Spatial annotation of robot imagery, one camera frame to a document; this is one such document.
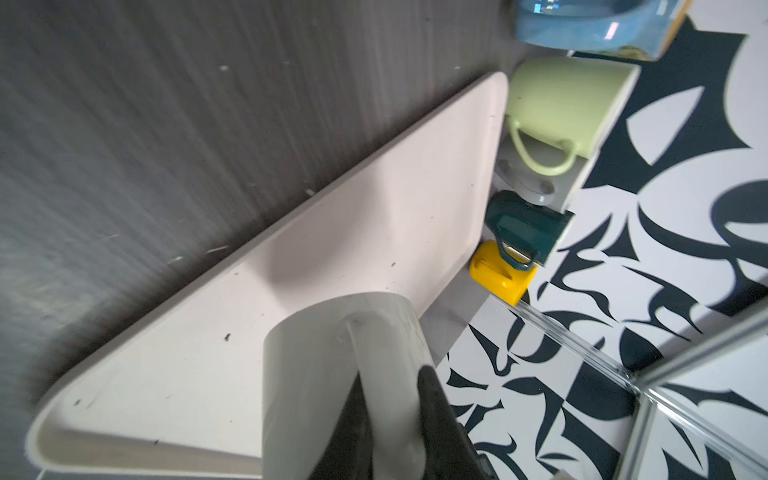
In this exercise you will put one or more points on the yellow mug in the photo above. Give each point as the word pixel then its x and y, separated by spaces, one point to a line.
pixel 489 270

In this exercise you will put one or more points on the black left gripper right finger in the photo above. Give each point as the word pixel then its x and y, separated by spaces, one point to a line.
pixel 449 452

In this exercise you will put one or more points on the light green mug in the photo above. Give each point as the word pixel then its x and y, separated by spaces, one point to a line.
pixel 571 104

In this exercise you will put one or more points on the white mug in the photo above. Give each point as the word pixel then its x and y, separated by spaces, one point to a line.
pixel 310 363

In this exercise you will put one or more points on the dark green mug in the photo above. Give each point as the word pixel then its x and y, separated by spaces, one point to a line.
pixel 525 234

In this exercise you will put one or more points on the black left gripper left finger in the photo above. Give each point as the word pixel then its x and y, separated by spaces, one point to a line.
pixel 349 452

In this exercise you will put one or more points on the beige plastic tray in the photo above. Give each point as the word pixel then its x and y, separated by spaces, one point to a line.
pixel 179 392

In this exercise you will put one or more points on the grey mug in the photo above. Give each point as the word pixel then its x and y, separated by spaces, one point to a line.
pixel 553 192

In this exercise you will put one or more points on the blue butterfly mug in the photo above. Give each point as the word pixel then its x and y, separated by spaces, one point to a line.
pixel 632 29

